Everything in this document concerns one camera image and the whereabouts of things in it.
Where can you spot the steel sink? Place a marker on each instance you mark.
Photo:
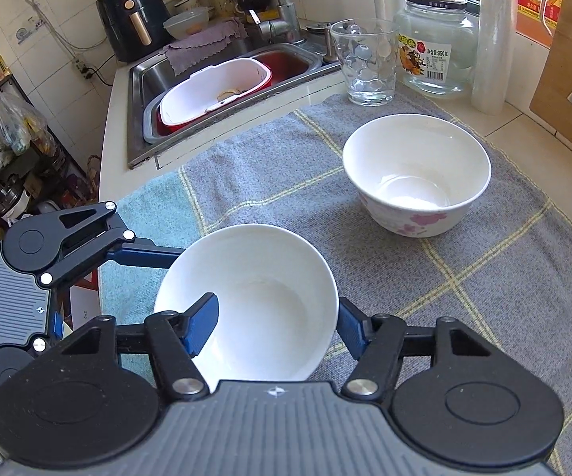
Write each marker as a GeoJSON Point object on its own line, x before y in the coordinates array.
{"type": "Point", "coordinates": [142, 109]}

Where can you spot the glass jar green lid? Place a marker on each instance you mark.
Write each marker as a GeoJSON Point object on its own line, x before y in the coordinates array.
{"type": "Point", "coordinates": [444, 34]}

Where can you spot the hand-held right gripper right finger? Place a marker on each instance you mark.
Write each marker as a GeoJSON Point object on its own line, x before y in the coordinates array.
{"type": "Point", "coordinates": [350, 327]}

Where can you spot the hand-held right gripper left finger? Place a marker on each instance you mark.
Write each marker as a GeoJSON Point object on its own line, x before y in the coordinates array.
{"type": "Point", "coordinates": [201, 322]}

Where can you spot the clear plastic container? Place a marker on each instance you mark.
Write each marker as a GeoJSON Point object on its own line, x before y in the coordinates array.
{"type": "Point", "coordinates": [187, 22]}

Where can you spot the plain white bowl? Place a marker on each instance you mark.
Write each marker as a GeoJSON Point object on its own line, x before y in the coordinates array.
{"type": "Point", "coordinates": [266, 267]}

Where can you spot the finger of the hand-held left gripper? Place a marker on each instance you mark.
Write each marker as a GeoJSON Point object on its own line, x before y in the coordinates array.
{"type": "Point", "coordinates": [58, 322]}
{"type": "Point", "coordinates": [137, 256]}

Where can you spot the paper sheet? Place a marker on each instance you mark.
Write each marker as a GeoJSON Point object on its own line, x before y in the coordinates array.
{"type": "Point", "coordinates": [85, 307]}

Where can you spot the grey teal checked table cloth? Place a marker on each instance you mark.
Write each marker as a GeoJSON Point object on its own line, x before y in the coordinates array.
{"type": "Point", "coordinates": [266, 183]}

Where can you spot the dark air fryer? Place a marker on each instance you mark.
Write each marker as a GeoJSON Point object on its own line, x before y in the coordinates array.
{"type": "Point", "coordinates": [117, 20]}

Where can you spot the purple dish cloth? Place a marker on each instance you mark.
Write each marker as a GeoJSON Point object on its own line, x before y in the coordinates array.
{"type": "Point", "coordinates": [192, 49]}

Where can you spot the cluttered storage shelf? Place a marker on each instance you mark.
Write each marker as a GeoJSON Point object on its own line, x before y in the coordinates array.
{"type": "Point", "coordinates": [18, 183]}

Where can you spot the white bowl pink flowers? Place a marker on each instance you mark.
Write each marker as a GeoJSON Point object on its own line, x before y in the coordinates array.
{"type": "Point", "coordinates": [415, 158]}

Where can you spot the white red basin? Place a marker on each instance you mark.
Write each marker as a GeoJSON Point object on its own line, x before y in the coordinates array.
{"type": "Point", "coordinates": [206, 94]}

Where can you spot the steel faucet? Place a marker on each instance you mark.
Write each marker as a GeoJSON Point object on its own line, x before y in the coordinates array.
{"type": "Point", "coordinates": [286, 20]}

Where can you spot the cooking wine bottle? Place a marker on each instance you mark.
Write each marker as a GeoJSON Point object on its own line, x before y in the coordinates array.
{"type": "Point", "coordinates": [534, 0]}

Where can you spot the clear drinking glass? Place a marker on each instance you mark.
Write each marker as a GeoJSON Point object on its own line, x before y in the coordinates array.
{"type": "Point", "coordinates": [365, 74]}

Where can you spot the clear plastic bag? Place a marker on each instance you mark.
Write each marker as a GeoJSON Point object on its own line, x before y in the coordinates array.
{"type": "Point", "coordinates": [11, 119]}

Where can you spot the grey plastic tub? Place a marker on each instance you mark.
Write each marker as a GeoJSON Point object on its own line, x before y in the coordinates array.
{"type": "Point", "coordinates": [151, 119]}

